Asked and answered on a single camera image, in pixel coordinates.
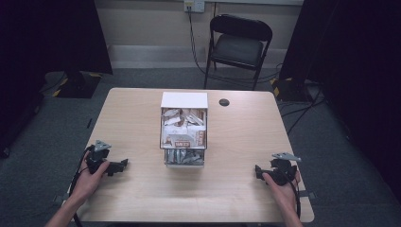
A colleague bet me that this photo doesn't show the large clear drawer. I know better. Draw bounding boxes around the large clear drawer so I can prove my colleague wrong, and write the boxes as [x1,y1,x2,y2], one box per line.
[159,107,209,150]

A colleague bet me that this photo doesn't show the person's left hand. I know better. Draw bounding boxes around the person's left hand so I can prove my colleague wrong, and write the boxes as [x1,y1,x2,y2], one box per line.
[69,160,112,203]

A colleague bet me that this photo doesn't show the person's right hand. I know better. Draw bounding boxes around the person's right hand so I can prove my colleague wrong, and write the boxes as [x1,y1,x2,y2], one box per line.
[262,170,302,216]

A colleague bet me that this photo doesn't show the small clear drawer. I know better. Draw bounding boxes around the small clear drawer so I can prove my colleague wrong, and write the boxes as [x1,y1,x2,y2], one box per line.
[164,148,206,168]

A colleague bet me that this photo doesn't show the grey table bracket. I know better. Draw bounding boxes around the grey table bracket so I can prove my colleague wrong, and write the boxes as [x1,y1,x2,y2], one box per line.
[52,192,71,205]
[298,190,318,201]

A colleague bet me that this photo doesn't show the black floor cables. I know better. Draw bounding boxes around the black floor cables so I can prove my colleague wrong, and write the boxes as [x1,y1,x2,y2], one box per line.
[278,79,327,135]

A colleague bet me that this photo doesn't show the white drawer cabinet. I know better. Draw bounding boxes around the white drawer cabinet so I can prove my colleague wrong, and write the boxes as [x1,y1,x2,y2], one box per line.
[159,91,209,168]

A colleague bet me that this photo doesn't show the hand-held gripper black cable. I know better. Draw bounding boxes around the hand-held gripper black cable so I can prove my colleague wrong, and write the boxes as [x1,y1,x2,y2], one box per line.
[68,145,96,227]
[277,168,302,219]

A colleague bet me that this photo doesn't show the black curtain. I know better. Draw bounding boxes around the black curtain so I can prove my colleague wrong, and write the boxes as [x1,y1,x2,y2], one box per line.
[278,0,401,193]
[0,0,113,96]

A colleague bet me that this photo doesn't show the pile of silver packets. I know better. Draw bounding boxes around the pile of silver packets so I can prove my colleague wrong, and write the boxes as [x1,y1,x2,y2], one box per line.
[166,148,204,166]

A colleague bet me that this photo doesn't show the black stand base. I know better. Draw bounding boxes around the black stand base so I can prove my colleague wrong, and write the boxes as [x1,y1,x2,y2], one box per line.
[270,77,314,102]
[56,70,102,99]

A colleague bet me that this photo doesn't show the left hand-held gripper black cable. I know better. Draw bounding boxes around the left hand-held gripper black cable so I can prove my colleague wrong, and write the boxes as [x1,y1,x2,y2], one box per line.
[68,145,96,227]

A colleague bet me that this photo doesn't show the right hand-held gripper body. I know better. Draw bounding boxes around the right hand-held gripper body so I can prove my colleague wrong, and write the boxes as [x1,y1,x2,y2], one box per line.
[266,151,303,187]

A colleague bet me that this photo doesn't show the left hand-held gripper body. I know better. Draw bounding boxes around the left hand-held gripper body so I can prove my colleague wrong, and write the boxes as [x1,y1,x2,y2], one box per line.
[85,139,112,176]

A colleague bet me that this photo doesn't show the pile of brown white packets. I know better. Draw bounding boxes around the pile of brown white packets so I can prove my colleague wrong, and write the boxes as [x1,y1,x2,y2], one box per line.
[161,108,207,148]

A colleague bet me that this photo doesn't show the black folding chair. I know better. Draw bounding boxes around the black folding chair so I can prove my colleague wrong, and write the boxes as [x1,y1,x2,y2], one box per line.
[202,13,273,91]

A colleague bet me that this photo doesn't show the white wall socket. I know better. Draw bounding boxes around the white wall socket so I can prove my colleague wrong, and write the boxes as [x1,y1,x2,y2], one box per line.
[183,0,206,14]

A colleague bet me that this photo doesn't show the right hand-held gripper black cable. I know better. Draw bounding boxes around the right hand-held gripper black cable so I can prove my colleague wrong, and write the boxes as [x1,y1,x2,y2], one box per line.
[277,168,302,219]

